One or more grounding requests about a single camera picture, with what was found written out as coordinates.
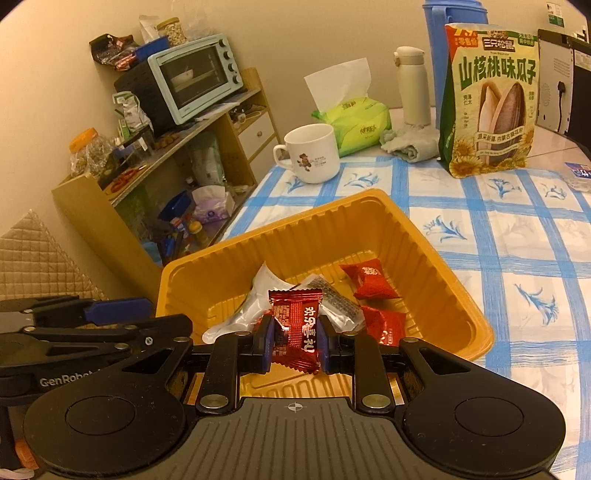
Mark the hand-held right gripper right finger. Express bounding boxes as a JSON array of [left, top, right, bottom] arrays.
[[318, 318, 474, 411]]

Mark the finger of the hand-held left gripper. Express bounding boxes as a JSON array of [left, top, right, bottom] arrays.
[[21, 315, 194, 352], [34, 298, 154, 325]]

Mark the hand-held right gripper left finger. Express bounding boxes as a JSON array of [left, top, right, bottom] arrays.
[[117, 316, 274, 414]]

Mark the small shiny red candy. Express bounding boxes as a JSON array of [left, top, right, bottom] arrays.
[[268, 288, 324, 374]]

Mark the silver green snack pouch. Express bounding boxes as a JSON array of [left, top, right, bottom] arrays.
[[203, 262, 287, 344]]

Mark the dark seaweed snack packet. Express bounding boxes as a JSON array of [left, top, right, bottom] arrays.
[[300, 273, 365, 333]]

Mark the red snack packet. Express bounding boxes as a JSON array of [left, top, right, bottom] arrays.
[[360, 305, 408, 347], [339, 258, 400, 300]]

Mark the yellow plastic tray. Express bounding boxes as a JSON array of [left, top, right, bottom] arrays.
[[156, 188, 495, 402]]

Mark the quilted beige chair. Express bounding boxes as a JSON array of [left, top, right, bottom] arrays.
[[0, 210, 109, 303]]

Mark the wooden shelf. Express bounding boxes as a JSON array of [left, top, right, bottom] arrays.
[[52, 68, 281, 287]]

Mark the blue plastic container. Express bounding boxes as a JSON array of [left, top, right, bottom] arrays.
[[157, 190, 192, 220]]

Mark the purple tissue pack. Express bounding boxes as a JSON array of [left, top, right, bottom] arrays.
[[191, 186, 234, 224]]

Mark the orange lid jar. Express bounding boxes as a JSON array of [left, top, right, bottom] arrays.
[[69, 129, 114, 178]]

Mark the white mug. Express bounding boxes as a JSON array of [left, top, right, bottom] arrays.
[[272, 123, 341, 184]]

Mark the green white bag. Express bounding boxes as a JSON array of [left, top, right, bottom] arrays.
[[112, 91, 153, 139]]

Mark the blue checked tablecloth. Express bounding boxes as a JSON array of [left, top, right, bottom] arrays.
[[224, 152, 591, 480]]

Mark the black countertop appliance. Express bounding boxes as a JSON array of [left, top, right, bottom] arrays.
[[114, 60, 160, 137]]

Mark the grey rag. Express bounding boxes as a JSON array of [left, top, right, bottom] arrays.
[[379, 126, 441, 162]]

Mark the green tissue pack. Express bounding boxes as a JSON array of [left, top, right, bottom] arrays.
[[304, 58, 392, 158]]

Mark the mint green toaster oven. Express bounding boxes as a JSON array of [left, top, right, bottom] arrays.
[[147, 34, 244, 125]]

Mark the dark red snack bag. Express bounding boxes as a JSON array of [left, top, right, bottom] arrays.
[[89, 34, 139, 70]]

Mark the blue box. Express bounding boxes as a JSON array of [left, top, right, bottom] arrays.
[[134, 37, 169, 63]]

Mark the white thermos bottle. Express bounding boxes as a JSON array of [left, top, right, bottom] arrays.
[[394, 46, 431, 126]]

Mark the white plastic bag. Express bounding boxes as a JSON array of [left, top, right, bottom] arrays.
[[139, 15, 160, 44]]

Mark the clear jar of nuts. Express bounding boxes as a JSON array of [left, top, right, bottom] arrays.
[[156, 17, 188, 47]]

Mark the sunflower seed bag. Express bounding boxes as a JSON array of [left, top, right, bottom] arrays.
[[438, 22, 541, 180]]

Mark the small blue white packet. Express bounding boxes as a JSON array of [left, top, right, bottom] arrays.
[[564, 162, 591, 192]]

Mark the blue thermos jug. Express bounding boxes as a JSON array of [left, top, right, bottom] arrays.
[[422, 0, 489, 132]]

